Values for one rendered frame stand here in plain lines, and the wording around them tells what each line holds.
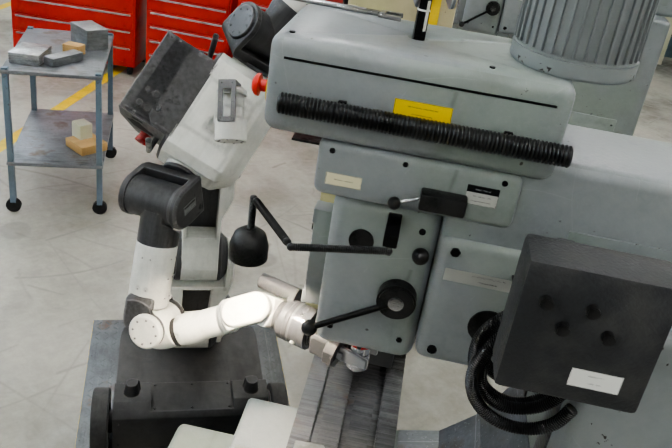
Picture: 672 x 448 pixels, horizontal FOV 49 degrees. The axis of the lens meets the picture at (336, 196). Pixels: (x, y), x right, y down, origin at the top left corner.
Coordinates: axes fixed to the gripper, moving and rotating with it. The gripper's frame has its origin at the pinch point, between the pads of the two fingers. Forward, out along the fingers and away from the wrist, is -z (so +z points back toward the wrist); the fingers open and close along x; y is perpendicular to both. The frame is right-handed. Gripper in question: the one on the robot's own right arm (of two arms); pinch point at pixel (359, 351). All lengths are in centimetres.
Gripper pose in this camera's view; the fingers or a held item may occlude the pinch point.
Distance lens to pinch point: 155.1
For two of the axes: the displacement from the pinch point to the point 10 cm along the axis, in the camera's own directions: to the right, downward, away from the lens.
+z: -8.7, -3.3, 3.6
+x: 4.7, -3.4, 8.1
